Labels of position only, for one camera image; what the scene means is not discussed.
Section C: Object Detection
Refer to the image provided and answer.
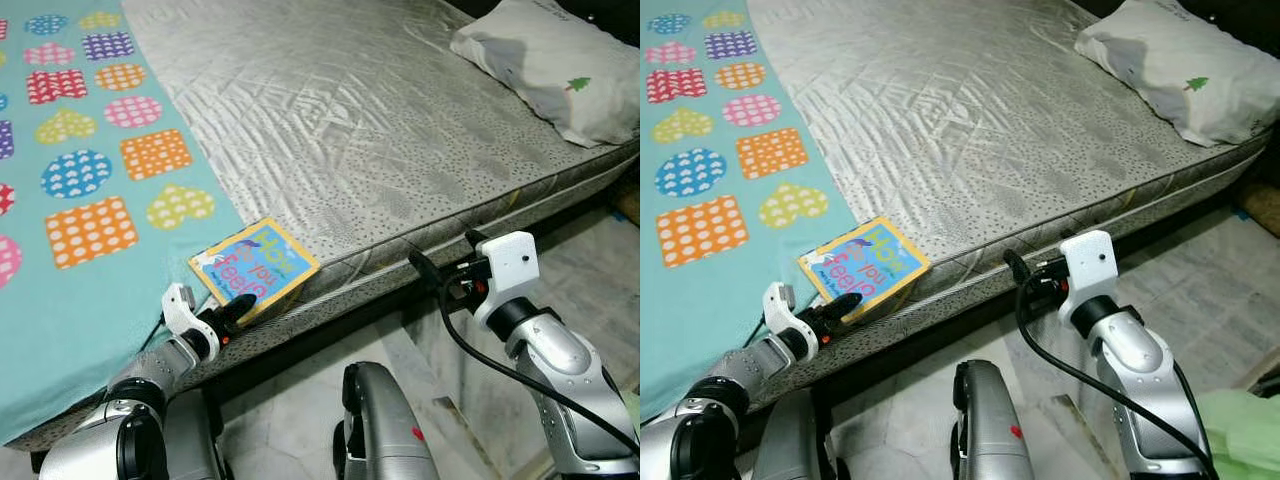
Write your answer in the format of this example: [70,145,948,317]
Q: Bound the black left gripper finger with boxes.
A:
[210,295,259,331]
[812,293,863,331]

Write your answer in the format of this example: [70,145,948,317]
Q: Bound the white pillow with green tree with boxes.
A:
[450,0,641,149]
[1075,0,1280,149]

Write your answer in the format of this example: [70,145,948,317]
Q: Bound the grey quilted mattress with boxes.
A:
[640,0,1280,441]
[0,0,641,451]

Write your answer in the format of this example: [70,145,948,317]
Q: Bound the grey robot right leg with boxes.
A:
[950,360,1036,480]
[335,362,441,480]

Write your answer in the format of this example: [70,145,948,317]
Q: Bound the teal blanket with colourful patches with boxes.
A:
[640,0,861,421]
[0,0,249,446]

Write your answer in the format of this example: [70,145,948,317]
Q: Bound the light green ruffled dress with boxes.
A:
[1195,390,1280,480]

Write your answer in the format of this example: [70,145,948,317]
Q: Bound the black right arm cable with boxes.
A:
[1015,280,1216,471]
[440,290,641,461]

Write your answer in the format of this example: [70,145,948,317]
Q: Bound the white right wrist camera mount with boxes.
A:
[1060,230,1119,321]
[472,232,541,331]

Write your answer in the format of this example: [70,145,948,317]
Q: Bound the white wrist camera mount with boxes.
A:
[1060,230,1119,321]
[763,282,821,363]
[162,283,221,363]
[472,232,541,331]

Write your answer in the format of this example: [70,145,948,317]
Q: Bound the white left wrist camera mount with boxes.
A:
[162,283,221,363]
[763,282,821,363]

